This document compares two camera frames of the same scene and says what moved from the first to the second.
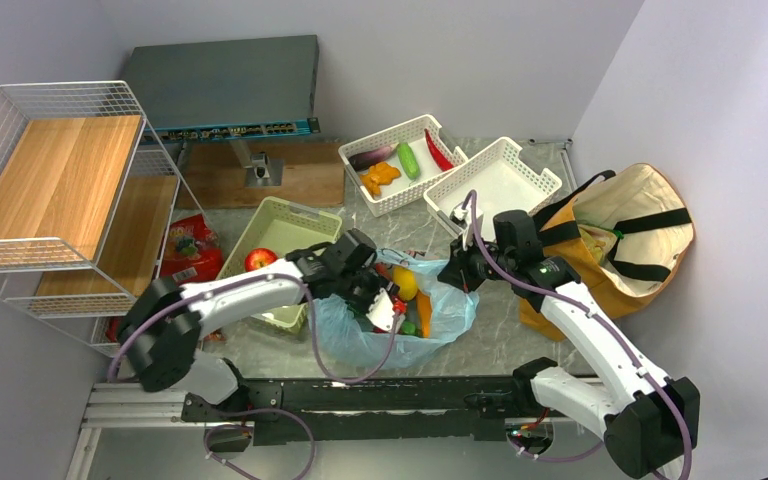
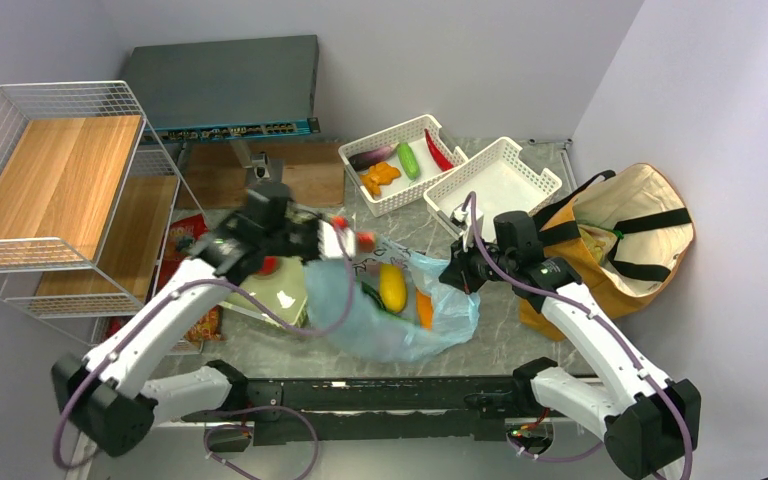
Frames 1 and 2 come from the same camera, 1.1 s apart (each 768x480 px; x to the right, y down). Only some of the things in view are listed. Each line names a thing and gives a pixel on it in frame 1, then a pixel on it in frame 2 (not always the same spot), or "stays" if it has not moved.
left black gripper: x=379 y=282 to x=314 y=221
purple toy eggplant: x=361 y=160 stays
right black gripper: x=458 y=269 stays
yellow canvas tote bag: x=622 y=235 stays
